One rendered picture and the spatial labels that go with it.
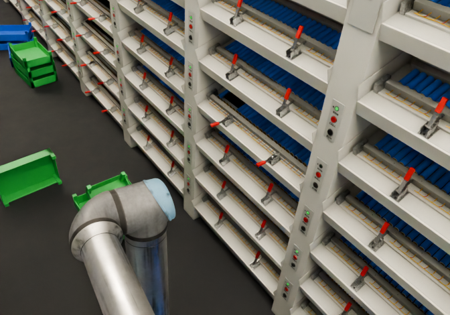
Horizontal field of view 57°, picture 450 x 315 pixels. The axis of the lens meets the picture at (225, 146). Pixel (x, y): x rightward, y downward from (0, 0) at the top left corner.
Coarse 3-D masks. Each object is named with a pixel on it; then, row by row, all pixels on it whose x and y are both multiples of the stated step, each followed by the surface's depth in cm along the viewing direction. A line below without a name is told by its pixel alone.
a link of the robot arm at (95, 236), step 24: (96, 216) 92; (72, 240) 90; (96, 240) 88; (120, 240) 95; (96, 264) 84; (120, 264) 83; (96, 288) 81; (120, 288) 78; (120, 312) 74; (144, 312) 75
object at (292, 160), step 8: (216, 104) 167; (224, 104) 164; (232, 112) 160; (240, 120) 156; (240, 128) 156; (248, 128) 154; (256, 128) 152; (256, 136) 152; (264, 136) 149; (272, 144) 146; (280, 152) 143; (288, 160) 141; (296, 160) 139; (304, 168) 137
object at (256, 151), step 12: (216, 84) 171; (204, 96) 170; (216, 96) 171; (204, 108) 168; (216, 108) 167; (216, 120) 162; (228, 132) 157; (240, 132) 156; (240, 144) 154; (252, 144) 151; (252, 156) 151; (264, 156) 146; (276, 168) 142; (288, 168) 141; (288, 180) 138; (300, 180) 137; (300, 192) 134
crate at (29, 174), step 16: (16, 160) 211; (32, 160) 212; (48, 160) 224; (0, 176) 210; (16, 176) 216; (32, 176) 222; (48, 176) 229; (0, 192) 215; (16, 192) 220; (32, 192) 222
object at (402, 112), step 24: (384, 72) 103; (408, 72) 106; (432, 72) 101; (360, 96) 102; (384, 96) 101; (408, 96) 98; (432, 96) 97; (384, 120) 99; (408, 120) 96; (432, 120) 91; (408, 144) 97; (432, 144) 91
